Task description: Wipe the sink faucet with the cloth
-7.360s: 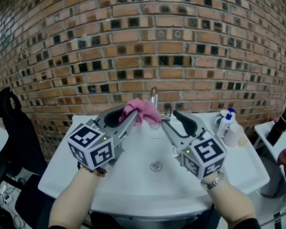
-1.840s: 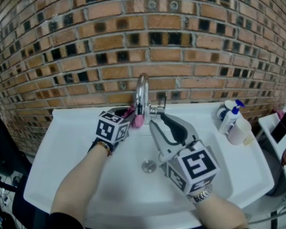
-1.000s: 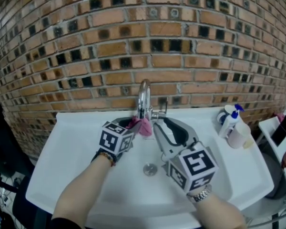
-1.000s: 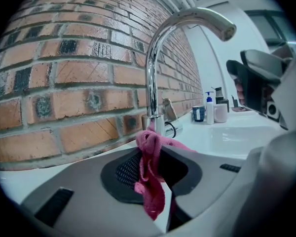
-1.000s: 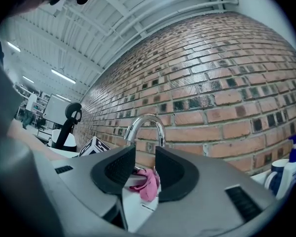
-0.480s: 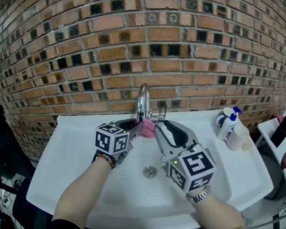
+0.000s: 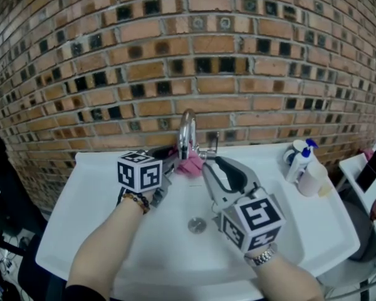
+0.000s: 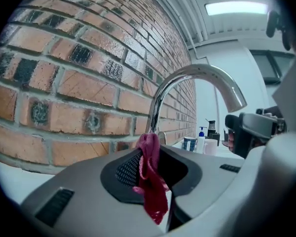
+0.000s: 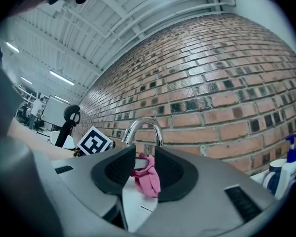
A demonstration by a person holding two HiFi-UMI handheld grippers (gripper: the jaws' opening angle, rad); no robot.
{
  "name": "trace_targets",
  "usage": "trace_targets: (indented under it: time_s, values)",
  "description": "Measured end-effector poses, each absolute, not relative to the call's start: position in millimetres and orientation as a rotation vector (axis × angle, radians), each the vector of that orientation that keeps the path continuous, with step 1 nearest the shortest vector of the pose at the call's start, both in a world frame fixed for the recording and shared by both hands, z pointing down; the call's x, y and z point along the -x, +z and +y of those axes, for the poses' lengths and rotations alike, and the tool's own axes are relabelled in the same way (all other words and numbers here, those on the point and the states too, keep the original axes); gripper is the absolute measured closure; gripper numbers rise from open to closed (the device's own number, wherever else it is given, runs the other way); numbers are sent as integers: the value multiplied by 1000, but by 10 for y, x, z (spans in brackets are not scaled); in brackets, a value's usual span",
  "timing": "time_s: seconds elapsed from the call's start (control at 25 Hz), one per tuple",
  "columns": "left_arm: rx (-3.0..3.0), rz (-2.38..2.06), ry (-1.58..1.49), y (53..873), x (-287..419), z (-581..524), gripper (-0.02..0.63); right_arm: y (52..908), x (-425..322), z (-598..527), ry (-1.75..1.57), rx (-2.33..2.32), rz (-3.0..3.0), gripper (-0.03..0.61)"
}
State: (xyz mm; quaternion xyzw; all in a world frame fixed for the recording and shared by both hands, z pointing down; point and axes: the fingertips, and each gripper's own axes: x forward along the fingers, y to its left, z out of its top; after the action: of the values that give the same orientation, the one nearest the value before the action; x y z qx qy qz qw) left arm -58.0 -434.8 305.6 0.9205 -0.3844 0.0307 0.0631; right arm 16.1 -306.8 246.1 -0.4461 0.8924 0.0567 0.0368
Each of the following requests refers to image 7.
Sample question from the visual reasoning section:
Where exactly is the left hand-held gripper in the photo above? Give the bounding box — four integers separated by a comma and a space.
117, 145, 180, 209

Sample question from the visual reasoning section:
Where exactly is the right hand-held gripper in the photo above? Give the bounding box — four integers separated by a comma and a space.
201, 156, 286, 254

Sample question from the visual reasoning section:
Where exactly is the pink cloth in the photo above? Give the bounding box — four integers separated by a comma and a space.
174, 139, 204, 180

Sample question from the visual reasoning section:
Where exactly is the chrome faucet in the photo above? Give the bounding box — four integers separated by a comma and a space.
177, 108, 221, 169

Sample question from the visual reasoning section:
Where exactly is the person's right forearm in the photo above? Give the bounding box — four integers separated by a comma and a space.
244, 246, 325, 301

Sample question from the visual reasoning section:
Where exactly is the person's left forearm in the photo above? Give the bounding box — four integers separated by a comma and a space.
65, 193, 151, 301

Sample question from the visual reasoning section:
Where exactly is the metal sink drain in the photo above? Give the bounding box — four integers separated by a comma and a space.
187, 217, 207, 234

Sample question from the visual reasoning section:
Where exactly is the white bottle with blue pump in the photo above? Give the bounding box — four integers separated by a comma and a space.
285, 138, 320, 181

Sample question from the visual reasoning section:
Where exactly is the silver wristwatch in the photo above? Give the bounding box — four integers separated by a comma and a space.
244, 243, 278, 267

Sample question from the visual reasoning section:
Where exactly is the pale pink cup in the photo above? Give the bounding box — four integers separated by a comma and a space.
297, 164, 328, 198

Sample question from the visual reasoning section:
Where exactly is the white ceramic sink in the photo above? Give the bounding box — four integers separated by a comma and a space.
34, 142, 361, 299

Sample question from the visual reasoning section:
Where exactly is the yellowish soap bar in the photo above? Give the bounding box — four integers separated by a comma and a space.
316, 185, 333, 199

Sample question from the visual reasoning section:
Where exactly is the white side shelf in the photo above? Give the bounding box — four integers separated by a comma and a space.
338, 154, 376, 231

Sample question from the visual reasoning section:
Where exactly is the black cylindrical object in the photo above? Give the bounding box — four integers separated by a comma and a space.
355, 136, 376, 193

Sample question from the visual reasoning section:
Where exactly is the black office chair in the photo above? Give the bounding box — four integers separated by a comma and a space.
0, 129, 66, 301

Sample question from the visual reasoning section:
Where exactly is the white power strip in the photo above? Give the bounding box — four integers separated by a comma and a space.
0, 249, 16, 275

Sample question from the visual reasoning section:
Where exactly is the brown beaded bracelet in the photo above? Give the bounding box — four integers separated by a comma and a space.
120, 191, 151, 215

